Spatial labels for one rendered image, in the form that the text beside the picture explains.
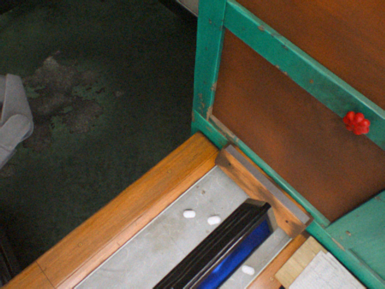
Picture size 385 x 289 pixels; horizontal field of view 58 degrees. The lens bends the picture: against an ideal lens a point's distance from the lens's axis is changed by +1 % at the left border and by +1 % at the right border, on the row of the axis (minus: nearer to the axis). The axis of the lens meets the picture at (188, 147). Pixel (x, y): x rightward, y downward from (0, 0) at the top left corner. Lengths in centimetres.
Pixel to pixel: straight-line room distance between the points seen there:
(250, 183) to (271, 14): 47
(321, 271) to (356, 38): 63
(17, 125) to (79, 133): 131
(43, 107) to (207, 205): 141
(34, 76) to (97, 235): 152
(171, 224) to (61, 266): 30
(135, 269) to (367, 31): 76
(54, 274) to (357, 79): 82
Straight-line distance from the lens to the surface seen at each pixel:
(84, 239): 100
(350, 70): 60
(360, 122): 60
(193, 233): 99
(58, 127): 209
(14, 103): 76
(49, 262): 101
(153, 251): 99
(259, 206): 65
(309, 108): 70
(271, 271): 98
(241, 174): 96
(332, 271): 102
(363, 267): 99
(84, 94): 217
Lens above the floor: 171
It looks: 63 degrees down
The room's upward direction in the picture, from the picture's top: 3 degrees clockwise
